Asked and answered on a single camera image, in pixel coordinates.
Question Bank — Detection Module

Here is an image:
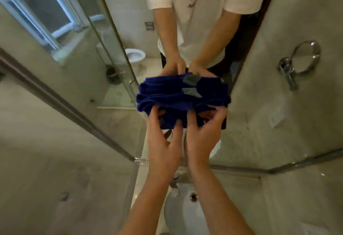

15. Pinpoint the person's right hand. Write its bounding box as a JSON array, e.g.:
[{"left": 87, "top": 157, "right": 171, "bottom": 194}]
[{"left": 185, "top": 105, "right": 228, "bottom": 175}]

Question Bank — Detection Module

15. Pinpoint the person's left hand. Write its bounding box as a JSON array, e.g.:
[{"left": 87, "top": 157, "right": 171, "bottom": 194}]
[{"left": 146, "top": 105, "right": 184, "bottom": 181}]

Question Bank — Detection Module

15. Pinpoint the blue microfibre cloth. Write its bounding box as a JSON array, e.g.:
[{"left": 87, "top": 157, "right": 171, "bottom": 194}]
[{"left": 136, "top": 85, "right": 232, "bottom": 130}]

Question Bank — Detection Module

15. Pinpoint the silver framed wall mirror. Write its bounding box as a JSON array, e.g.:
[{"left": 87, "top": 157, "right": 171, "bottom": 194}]
[{"left": 0, "top": 0, "right": 343, "bottom": 176}]

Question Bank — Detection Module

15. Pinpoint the person's right forearm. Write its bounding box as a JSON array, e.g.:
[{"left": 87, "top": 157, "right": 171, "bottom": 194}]
[{"left": 190, "top": 162, "right": 255, "bottom": 235}]

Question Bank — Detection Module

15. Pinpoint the person's left forearm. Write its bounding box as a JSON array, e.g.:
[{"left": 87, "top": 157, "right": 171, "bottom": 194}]
[{"left": 119, "top": 172, "right": 175, "bottom": 235}]

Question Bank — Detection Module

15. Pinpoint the chrome sink faucet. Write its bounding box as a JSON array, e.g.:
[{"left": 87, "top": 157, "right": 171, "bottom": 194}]
[{"left": 169, "top": 173, "right": 189, "bottom": 198}]

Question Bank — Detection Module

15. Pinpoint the white ceramic sink basin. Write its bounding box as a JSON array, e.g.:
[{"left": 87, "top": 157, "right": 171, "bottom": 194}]
[{"left": 164, "top": 182, "right": 205, "bottom": 235}]

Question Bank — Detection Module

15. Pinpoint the glass shower enclosure gold frame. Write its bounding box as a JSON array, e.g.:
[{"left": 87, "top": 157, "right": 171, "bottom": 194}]
[{"left": 0, "top": 55, "right": 146, "bottom": 235}]

